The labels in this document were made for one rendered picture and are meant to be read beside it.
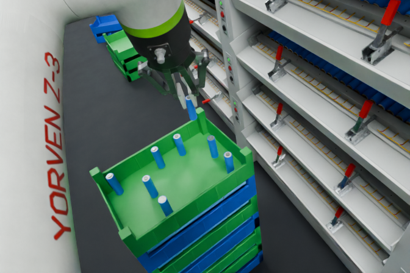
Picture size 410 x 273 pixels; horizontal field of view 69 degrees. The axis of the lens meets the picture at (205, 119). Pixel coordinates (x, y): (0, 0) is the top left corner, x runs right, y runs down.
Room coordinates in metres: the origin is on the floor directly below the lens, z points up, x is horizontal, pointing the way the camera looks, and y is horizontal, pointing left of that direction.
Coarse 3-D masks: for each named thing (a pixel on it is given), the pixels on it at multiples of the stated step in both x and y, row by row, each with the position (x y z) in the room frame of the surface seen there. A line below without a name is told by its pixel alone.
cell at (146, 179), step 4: (144, 176) 0.41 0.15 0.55; (148, 176) 0.41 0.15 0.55; (144, 180) 0.40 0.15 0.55; (148, 180) 0.40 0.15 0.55; (144, 184) 0.40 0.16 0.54; (148, 184) 0.39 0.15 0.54; (152, 184) 0.40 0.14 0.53; (148, 188) 0.39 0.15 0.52; (152, 188) 0.40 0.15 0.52; (148, 192) 0.40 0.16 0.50; (152, 192) 0.39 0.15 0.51; (156, 192) 0.40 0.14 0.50; (152, 196) 0.39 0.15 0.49; (156, 196) 0.40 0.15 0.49
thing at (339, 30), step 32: (256, 0) 0.70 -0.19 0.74; (288, 0) 0.62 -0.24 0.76; (320, 0) 0.56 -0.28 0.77; (352, 0) 0.49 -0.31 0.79; (384, 0) 0.46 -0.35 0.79; (288, 32) 0.56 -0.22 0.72; (320, 32) 0.49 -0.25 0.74; (352, 32) 0.45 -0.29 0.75; (384, 32) 0.37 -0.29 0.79; (352, 64) 0.39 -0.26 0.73; (384, 64) 0.35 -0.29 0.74
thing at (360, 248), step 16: (256, 128) 0.79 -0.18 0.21; (256, 144) 0.74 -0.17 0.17; (272, 144) 0.71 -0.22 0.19; (272, 160) 0.65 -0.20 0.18; (288, 160) 0.63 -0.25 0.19; (288, 176) 0.57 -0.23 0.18; (304, 176) 0.55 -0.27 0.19; (304, 192) 0.50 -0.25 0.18; (320, 192) 0.48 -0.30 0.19; (320, 208) 0.43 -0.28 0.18; (336, 208) 0.42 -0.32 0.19; (320, 224) 0.40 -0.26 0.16; (336, 224) 0.37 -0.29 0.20; (352, 224) 0.36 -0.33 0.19; (336, 240) 0.34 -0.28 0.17; (352, 240) 0.32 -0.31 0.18; (368, 240) 0.31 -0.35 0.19; (352, 256) 0.29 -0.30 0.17; (368, 256) 0.27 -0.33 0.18; (384, 256) 0.26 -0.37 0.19; (368, 272) 0.24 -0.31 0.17
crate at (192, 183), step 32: (192, 128) 0.56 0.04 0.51; (128, 160) 0.48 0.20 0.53; (192, 160) 0.48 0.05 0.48; (224, 160) 0.45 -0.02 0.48; (128, 192) 0.43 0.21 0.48; (160, 192) 0.41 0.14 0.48; (192, 192) 0.39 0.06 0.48; (224, 192) 0.36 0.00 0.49; (128, 224) 0.34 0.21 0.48; (160, 224) 0.30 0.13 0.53
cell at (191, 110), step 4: (188, 96) 0.54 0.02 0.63; (188, 100) 0.53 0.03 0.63; (188, 104) 0.53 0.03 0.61; (192, 104) 0.53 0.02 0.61; (188, 108) 0.53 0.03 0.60; (192, 108) 0.53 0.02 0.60; (192, 112) 0.53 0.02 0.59; (192, 116) 0.53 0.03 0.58; (196, 116) 0.53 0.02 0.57; (192, 120) 0.53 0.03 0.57
